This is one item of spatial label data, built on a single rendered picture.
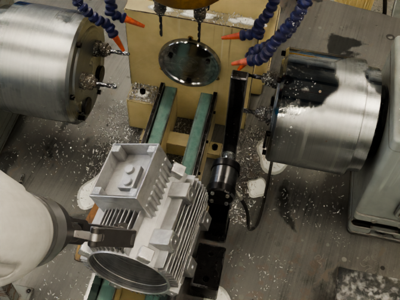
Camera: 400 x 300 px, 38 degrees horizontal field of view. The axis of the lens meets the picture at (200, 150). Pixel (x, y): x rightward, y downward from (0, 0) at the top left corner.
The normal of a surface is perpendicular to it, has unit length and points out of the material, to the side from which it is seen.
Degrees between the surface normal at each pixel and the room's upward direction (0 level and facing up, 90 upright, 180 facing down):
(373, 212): 90
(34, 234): 82
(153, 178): 67
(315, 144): 73
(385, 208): 90
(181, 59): 90
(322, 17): 0
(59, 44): 21
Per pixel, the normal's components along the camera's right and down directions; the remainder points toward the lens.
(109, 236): 0.84, 0.12
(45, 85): -0.16, 0.44
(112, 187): -0.35, -0.62
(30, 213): 0.89, -0.45
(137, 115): -0.20, 0.80
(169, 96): 0.04, -0.57
